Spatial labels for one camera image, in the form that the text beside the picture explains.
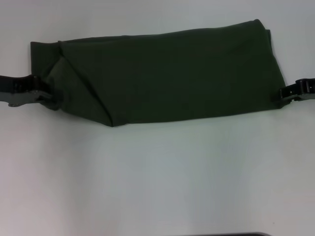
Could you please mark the dark green t-shirt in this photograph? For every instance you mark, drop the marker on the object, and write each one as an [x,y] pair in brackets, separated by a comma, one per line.
[160,76]

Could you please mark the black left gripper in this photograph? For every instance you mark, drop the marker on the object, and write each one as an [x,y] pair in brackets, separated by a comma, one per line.
[17,89]

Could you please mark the dark flat panel edge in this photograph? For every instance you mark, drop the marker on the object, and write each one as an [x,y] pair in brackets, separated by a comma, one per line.
[242,234]

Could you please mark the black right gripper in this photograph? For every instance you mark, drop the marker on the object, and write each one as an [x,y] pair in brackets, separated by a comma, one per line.
[307,89]

